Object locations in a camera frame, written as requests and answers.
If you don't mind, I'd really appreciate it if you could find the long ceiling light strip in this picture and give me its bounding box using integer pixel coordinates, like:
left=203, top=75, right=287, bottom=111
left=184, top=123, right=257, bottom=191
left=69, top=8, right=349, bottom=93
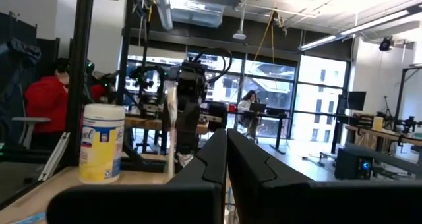
left=298, top=5, right=422, bottom=52

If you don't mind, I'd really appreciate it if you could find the blue and white toothbrush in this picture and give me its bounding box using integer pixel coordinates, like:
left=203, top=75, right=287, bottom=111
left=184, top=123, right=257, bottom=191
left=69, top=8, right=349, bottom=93
left=9, top=211, right=47, bottom=224

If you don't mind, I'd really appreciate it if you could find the person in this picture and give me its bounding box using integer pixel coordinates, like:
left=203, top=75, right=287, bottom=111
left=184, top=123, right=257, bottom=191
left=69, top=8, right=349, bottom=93
left=236, top=90, right=263, bottom=141
left=24, top=57, right=115, bottom=151

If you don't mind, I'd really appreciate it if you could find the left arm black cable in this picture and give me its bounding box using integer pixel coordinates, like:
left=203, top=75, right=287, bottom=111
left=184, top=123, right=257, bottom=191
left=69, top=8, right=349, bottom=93
left=193, top=47, right=233, bottom=85

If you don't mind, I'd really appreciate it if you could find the white plastic strip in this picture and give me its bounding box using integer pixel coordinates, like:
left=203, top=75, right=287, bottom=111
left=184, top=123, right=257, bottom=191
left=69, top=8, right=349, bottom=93
left=37, top=131, right=71, bottom=182

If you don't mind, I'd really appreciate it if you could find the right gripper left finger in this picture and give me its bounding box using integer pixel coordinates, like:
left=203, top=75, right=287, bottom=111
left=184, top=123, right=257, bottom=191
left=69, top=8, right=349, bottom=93
left=45, top=130, right=228, bottom=224

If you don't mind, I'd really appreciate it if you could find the dark open laptop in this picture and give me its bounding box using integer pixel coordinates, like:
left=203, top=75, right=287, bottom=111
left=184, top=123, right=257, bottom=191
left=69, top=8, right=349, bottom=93
left=249, top=101, right=268, bottom=114

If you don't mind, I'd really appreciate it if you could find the black standing desk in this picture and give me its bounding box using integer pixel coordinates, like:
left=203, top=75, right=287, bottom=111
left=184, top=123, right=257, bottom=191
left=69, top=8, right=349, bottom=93
left=227, top=109, right=289, bottom=154

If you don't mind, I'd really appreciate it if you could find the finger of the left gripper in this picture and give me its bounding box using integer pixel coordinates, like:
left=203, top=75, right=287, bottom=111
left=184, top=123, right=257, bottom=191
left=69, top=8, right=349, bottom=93
left=175, top=97, right=202, bottom=156

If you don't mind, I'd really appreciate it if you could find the black office chair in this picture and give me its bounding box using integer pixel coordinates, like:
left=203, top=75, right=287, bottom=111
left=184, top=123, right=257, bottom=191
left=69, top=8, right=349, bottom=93
left=208, top=101, right=228, bottom=132

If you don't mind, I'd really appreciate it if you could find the black flat monitor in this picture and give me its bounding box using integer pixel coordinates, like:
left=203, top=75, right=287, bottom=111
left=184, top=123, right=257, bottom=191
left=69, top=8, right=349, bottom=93
left=345, top=90, right=367, bottom=112

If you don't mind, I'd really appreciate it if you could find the background wooden workbench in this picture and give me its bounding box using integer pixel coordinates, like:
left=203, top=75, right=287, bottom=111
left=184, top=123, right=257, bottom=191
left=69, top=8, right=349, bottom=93
left=342, top=115, right=422, bottom=179

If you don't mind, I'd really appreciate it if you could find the black ceiling spotlight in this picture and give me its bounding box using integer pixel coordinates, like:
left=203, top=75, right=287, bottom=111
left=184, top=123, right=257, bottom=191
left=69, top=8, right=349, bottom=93
left=378, top=35, right=395, bottom=52

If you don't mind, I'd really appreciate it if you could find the black background rig frame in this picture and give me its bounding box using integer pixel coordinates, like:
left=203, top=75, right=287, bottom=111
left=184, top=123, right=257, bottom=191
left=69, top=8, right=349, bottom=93
left=397, top=65, right=422, bottom=146

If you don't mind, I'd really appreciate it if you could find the small yellow container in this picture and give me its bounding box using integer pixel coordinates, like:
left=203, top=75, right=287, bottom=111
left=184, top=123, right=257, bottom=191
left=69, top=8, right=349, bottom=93
left=372, top=115, right=384, bottom=131

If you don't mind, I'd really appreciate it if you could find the white hanging ceiling sensor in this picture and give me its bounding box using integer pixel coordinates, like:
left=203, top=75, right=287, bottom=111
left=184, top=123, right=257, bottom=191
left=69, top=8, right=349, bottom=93
left=232, top=1, right=248, bottom=41

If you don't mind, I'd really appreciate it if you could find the wooden background table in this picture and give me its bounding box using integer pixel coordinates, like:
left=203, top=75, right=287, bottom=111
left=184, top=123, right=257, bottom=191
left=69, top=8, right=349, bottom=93
left=124, top=115, right=228, bottom=136

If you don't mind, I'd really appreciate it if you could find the yellow disinfecting wipes canister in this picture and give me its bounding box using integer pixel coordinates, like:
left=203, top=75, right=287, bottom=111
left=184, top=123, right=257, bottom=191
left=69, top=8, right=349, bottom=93
left=78, top=103, right=126, bottom=185

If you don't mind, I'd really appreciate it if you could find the translucent ceiling box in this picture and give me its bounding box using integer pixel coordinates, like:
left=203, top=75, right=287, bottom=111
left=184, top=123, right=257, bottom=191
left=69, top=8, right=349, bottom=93
left=168, top=0, right=226, bottom=29

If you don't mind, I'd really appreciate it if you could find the black floor box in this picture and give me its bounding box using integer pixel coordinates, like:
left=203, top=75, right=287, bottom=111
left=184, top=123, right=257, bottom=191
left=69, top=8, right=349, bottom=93
left=334, top=147, right=376, bottom=181

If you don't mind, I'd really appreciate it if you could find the black metal rig frame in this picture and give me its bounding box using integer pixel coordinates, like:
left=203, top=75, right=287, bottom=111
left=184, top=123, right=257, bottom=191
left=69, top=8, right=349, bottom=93
left=0, top=0, right=169, bottom=211

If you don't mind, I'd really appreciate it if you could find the grey chair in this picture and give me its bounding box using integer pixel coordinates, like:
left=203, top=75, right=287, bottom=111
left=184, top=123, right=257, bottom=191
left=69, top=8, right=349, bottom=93
left=11, top=116, right=52, bottom=150

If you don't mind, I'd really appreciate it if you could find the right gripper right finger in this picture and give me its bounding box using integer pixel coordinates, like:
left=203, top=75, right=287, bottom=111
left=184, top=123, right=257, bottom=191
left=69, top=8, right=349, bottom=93
left=227, top=128, right=422, bottom=224

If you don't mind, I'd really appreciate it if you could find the yellow hanging cord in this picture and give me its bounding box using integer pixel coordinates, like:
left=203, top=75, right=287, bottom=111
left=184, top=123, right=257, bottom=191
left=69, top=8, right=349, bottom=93
left=252, top=9, right=277, bottom=65

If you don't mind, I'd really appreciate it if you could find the dark blue partition panel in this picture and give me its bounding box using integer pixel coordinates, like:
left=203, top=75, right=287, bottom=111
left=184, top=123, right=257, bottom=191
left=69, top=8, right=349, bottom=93
left=0, top=11, right=60, bottom=152

